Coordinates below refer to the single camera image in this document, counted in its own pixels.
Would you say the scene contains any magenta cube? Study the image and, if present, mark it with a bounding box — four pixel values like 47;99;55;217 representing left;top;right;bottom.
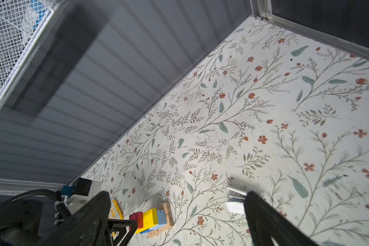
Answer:
129;212;144;229

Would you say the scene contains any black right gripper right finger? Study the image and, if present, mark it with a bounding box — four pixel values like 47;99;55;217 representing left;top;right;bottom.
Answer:
244;192;316;246

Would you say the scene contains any light blue cube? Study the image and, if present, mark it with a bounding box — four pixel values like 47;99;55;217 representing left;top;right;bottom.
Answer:
157;210;167;224

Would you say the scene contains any yellow rectangular block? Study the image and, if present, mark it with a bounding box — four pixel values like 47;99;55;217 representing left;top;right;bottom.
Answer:
135;208;158;233

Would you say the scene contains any white wire basket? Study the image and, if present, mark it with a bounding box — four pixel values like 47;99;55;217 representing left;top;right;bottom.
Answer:
0;0;67;110

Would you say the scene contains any white staple remover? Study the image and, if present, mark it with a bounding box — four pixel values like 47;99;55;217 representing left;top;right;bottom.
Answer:
226;186;247;215

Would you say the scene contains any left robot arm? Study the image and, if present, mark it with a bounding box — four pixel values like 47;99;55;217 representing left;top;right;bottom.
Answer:
0;192;136;246

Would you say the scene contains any wood block with holes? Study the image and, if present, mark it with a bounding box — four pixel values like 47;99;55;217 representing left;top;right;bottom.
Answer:
147;202;174;238

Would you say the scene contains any yellow calculator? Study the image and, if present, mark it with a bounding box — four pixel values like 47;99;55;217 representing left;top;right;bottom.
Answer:
108;199;124;220

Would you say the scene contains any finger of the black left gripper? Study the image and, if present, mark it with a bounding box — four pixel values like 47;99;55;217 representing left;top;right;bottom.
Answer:
107;219;138;246

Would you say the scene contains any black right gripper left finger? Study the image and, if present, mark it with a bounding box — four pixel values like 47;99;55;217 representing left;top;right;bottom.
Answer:
35;191;112;246

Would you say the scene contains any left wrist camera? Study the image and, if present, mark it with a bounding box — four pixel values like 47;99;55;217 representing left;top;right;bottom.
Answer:
61;177;102;214

